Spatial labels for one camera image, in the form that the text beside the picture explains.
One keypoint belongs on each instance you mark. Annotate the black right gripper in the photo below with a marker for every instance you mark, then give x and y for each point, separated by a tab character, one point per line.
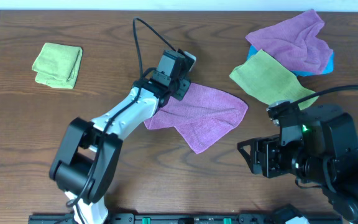
265	150

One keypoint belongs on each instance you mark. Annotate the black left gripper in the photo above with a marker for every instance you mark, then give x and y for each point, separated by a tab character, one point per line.
183	89

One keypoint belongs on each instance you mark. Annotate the purple cloth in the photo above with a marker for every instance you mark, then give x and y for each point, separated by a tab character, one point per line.
294	43
202	117

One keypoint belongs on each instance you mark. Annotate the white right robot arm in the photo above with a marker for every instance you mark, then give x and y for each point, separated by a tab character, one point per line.
318	145

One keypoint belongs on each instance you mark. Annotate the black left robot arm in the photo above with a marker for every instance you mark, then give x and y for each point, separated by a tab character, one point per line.
86	160

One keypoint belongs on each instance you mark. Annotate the olive green flat cloth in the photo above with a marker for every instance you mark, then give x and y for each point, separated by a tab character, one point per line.
265	79

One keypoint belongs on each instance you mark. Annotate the blue cloth under pile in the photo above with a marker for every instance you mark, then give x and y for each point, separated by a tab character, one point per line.
328	69

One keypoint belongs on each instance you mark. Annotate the purple crumpled cloth on pile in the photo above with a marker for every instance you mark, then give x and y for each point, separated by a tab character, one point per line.
294	43

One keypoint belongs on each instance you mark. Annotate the folded light green cloth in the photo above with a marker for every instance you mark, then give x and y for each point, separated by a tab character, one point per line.
57	66

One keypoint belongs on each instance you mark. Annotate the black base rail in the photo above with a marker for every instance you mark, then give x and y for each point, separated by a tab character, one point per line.
244	218

